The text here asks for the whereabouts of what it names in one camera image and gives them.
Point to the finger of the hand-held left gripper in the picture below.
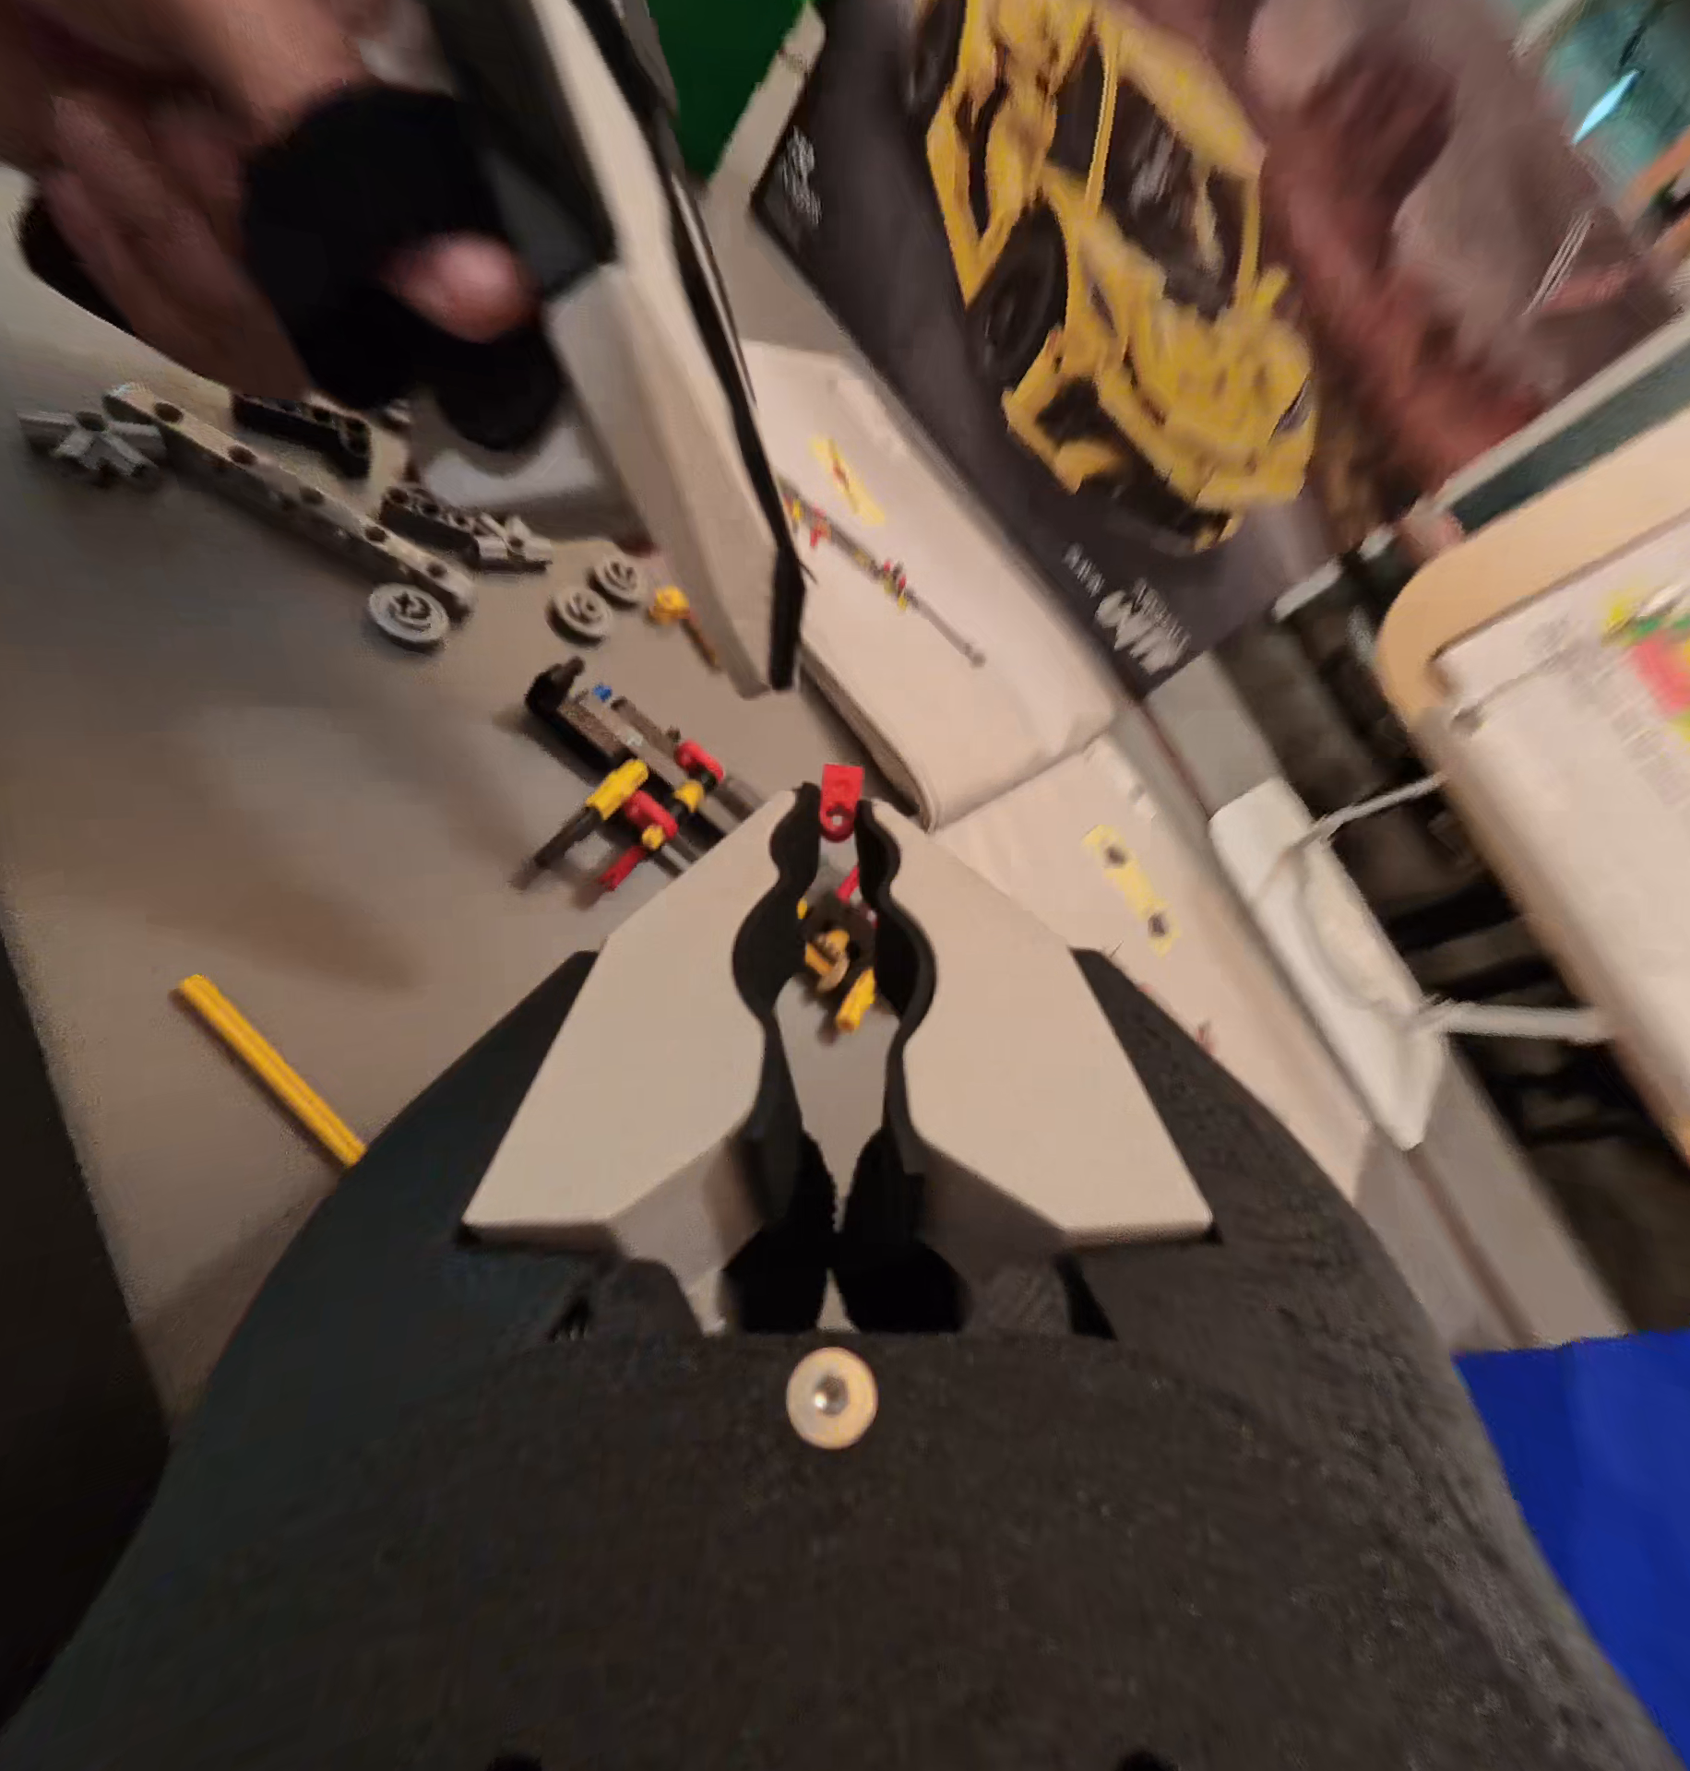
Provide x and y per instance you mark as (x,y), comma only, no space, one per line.
(678,457)

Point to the pile of black grey beams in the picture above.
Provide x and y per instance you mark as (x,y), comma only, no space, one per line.
(277,485)

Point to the grey lego wheel hub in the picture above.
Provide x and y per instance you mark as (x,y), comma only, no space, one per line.
(621,578)
(582,613)
(410,615)

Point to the red lego bush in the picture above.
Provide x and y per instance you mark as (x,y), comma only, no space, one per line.
(838,803)

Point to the lego set box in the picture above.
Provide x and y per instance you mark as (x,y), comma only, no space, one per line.
(1066,277)

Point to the black perforated panel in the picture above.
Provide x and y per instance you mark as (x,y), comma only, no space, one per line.
(42,1246)

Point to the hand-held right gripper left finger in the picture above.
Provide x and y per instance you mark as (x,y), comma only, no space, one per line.
(609,1094)

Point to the short brown lego axle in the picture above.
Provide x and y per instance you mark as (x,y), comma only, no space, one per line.
(702,641)

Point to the lego instruction booklet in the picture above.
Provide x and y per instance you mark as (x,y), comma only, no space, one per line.
(927,623)

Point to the long yellow lego axle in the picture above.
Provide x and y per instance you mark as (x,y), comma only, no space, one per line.
(271,1072)

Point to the white desk stand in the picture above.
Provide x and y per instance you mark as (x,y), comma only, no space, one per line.
(1481,1021)

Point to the green storage bin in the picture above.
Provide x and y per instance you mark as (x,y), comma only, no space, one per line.
(720,70)

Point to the grey lego beam assembly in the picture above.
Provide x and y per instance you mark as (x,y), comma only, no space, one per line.
(623,734)

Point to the person's left hand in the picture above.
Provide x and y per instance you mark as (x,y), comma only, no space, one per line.
(97,139)

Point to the blue storage bin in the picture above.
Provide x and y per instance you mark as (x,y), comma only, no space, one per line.
(1605,1523)

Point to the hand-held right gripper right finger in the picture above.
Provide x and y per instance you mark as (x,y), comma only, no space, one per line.
(1052,1094)

